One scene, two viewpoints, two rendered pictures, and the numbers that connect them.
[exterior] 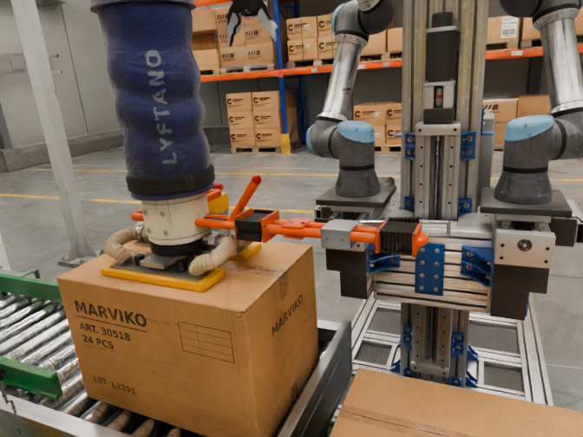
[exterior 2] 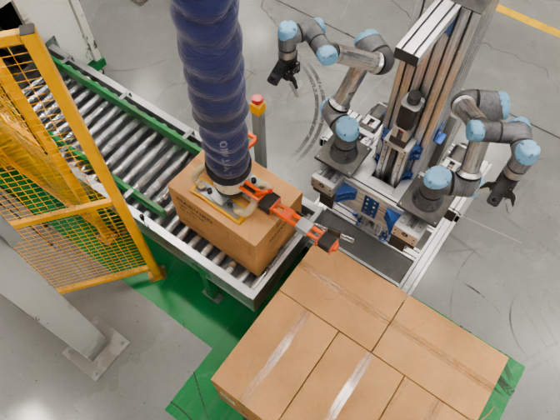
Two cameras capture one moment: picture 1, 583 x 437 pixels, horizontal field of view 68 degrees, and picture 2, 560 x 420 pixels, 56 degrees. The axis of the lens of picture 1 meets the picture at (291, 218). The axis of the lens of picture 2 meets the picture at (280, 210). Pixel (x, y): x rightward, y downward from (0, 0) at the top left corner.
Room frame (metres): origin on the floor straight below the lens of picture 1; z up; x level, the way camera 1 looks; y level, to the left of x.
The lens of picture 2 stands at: (-0.23, -0.22, 3.31)
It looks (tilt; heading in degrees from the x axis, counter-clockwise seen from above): 61 degrees down; 11
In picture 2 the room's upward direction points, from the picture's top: straight up
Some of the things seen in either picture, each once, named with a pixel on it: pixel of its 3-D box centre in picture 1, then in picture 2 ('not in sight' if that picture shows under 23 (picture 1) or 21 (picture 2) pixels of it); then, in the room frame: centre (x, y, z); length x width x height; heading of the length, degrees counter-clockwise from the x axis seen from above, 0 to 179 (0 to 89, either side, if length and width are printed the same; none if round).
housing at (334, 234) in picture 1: (339, 234); (304, 227); (0.93, -0.11, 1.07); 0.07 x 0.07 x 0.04; 63
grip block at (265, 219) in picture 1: (257, 225); (268, 202); (1.02, 0.09, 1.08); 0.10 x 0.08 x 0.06; 153
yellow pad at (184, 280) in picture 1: (160, 266); (220, 199); (1.05, 0.35, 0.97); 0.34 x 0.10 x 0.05; 63
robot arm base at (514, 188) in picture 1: (523, 180); (429, 194); (1.22, -0.68, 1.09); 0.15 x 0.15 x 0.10
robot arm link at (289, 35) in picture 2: not in sight; (287, 36); (1.37, 0.07, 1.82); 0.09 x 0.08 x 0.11; 126
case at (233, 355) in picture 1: (199, 322); (237, 207); (1.14, 0.30, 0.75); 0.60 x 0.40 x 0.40; 64
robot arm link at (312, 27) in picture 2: not in sight; (312, 32); (1.41, -0.02, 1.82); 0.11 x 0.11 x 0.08; 36
